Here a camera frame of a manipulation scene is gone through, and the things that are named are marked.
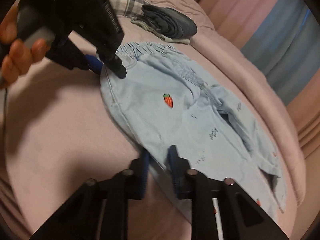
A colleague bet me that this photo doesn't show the light blue strawberry jeans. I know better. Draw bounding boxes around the light blue strawberry jeans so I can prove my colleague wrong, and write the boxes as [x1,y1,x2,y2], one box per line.
[100,42,287,219]

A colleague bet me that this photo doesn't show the person's left hand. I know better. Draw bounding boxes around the person's left hand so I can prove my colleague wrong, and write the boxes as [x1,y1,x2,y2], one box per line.
[1,5,50,89]

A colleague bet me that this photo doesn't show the plaid pillow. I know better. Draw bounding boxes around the plaid pillow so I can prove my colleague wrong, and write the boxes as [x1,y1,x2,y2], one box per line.
[109,0,151,18]

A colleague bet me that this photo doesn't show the folded dark denim jeans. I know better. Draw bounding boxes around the folded dark denim jeans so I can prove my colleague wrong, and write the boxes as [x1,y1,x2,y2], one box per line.
[142,5,197,39]

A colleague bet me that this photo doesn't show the folded pale green garment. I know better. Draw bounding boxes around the folded pale green garment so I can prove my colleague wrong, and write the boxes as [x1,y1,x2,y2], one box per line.
[130,18,190,44]

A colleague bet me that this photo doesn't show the pink bed sheet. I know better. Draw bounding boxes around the pink bed sheet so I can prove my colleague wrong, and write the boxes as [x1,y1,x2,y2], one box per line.
[0,15,298,240]

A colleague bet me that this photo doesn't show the pink duvet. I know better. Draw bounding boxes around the pink duvet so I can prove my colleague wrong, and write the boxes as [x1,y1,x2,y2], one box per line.
[151,0,306,204]

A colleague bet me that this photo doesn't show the pink curtain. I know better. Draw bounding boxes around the pink curtain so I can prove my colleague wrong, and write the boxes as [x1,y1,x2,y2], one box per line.
[199,0,278,49]

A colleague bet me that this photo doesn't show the blue curtain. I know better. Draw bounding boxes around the blue curtain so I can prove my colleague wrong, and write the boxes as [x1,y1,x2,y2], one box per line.
[241,0,319,105]

